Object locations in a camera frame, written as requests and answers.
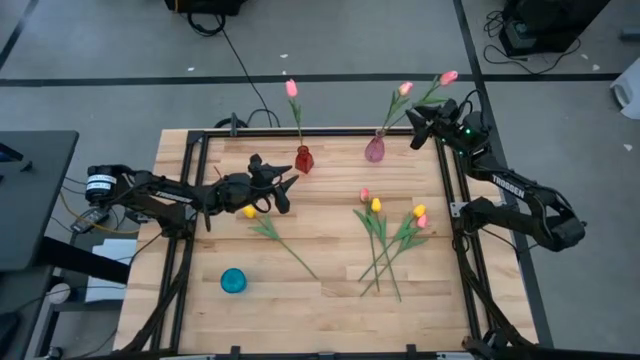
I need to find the black power adapter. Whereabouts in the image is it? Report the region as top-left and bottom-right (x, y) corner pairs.
(69, 207), (110, 235)

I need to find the purple glass vase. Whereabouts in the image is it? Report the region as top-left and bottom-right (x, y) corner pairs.
(364, 128), (387, 164)

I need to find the teal glass vase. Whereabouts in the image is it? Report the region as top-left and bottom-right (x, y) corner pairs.
(220, 267), (248, 295)

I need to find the black desk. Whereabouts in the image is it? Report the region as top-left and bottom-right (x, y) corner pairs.
(0, 130), (80, 271)

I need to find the black equipment base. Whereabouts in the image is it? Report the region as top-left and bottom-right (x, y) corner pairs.
(164, 0), (249, 16)

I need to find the black floor cable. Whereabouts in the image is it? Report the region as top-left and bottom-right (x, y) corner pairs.
(187, 12), (281, 130)

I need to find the red glass vase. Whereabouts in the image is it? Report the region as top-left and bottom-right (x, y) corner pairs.
(294, 144), (316, 175)

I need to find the pale pink artificial tulip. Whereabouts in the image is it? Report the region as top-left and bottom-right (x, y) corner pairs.
(379, 81), (415, 135)

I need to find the white bin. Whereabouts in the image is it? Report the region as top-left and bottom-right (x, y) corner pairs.
(609, 57), (640, 121)

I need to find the black aluminium table frame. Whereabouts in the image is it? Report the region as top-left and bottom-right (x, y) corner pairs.
(117, 127), (539, 360)

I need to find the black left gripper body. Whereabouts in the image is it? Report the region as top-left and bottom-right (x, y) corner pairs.
(215, 153), (291, 215)

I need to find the white box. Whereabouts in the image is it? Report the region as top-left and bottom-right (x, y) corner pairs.
(84, 238), (139, 305)

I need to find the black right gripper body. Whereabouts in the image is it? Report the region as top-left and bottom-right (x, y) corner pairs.
(410, 98), (466, 150)

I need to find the black equipment case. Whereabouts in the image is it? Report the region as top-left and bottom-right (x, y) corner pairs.
(499, 0), (611, 57)

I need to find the yellow artificial tulip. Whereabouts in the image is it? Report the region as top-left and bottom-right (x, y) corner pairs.
(242, 204), (320, 281)
(368, 197), (403, 304)

